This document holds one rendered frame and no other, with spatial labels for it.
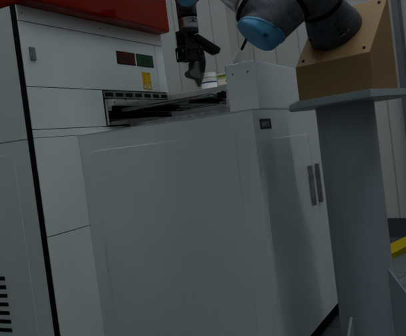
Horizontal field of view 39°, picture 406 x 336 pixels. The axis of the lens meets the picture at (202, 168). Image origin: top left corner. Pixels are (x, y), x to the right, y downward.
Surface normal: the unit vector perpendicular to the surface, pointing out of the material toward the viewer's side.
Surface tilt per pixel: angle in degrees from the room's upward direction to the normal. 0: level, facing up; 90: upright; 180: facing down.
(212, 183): 90
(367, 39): 46
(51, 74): 90
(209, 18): 90
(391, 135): 90
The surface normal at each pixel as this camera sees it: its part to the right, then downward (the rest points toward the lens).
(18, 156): -0.47, 0.09
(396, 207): -0.68, 0.11
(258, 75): 0.88, -0.09
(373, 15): -0.56, -0.61
